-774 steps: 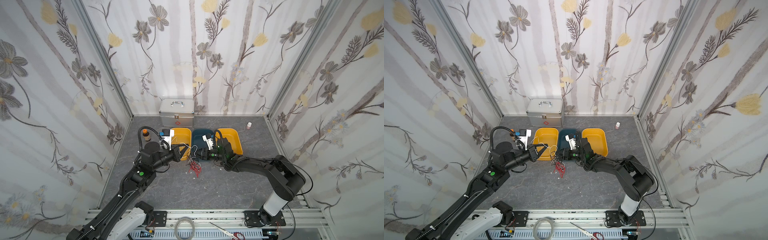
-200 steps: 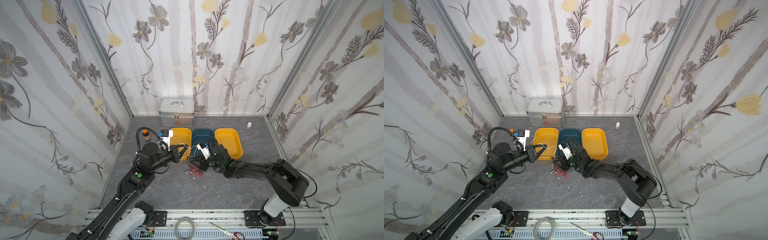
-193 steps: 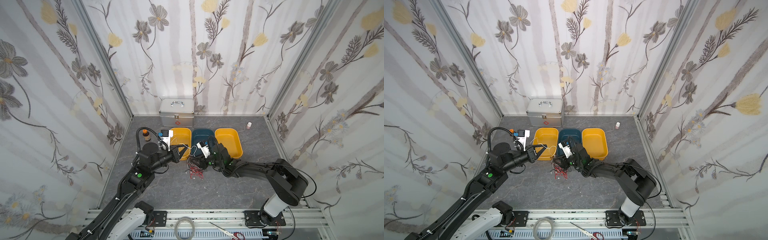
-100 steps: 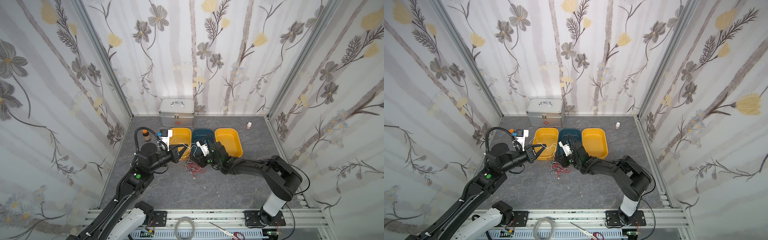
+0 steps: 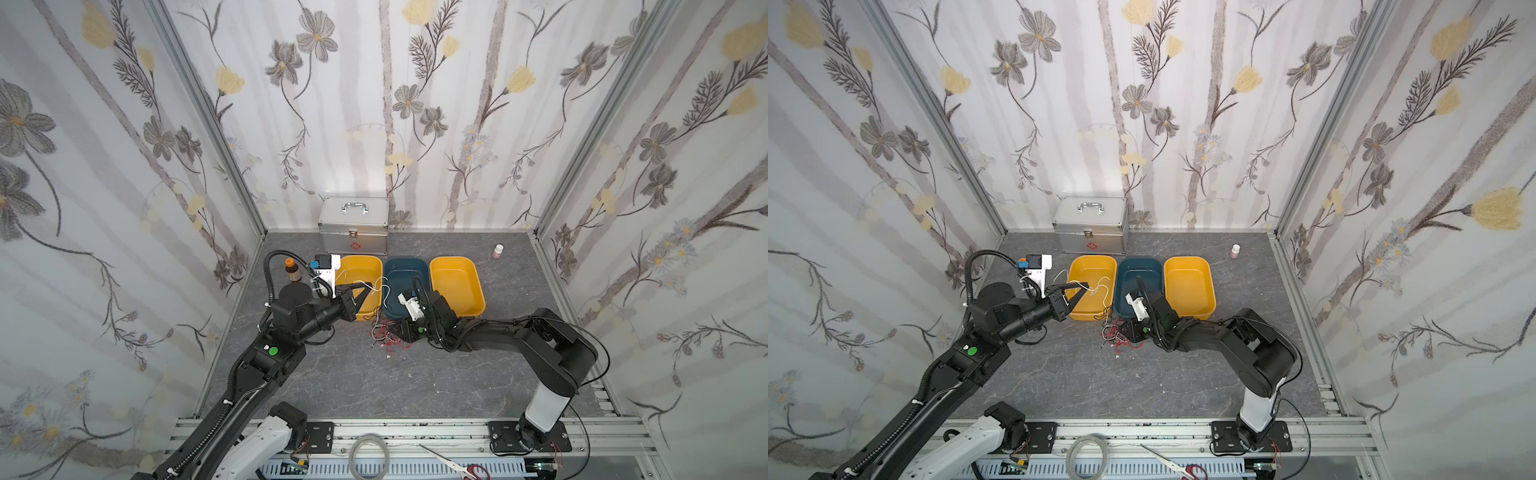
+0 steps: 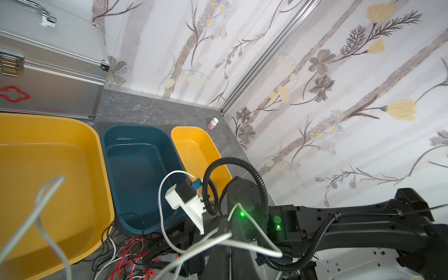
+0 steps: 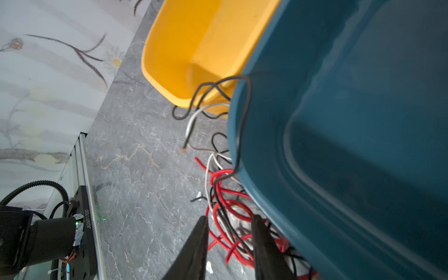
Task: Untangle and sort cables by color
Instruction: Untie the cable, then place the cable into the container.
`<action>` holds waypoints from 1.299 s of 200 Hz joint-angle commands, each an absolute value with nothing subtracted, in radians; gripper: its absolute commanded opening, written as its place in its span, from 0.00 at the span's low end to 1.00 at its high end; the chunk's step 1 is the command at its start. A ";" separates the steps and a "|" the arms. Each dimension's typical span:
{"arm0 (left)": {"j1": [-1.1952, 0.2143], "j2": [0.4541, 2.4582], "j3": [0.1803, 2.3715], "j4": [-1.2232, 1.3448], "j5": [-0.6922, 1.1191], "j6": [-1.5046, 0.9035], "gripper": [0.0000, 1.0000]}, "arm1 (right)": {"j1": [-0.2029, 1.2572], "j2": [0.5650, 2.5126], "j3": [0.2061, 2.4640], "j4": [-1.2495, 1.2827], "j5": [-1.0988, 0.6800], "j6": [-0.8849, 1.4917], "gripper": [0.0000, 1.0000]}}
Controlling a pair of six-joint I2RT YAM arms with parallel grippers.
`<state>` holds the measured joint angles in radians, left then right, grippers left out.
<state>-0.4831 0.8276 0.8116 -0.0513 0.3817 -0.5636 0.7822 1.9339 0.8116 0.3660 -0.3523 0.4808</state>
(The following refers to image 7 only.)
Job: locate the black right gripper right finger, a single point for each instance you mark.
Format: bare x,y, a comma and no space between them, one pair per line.
269,262

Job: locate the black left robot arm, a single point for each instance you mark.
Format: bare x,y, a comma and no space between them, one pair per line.
68,242

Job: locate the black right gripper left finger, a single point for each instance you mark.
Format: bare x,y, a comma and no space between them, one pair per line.
190,263

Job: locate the dark teal plastic bin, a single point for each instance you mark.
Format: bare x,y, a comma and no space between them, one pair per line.
345,146

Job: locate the left yellow plastic bin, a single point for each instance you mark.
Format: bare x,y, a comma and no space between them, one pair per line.
192,42

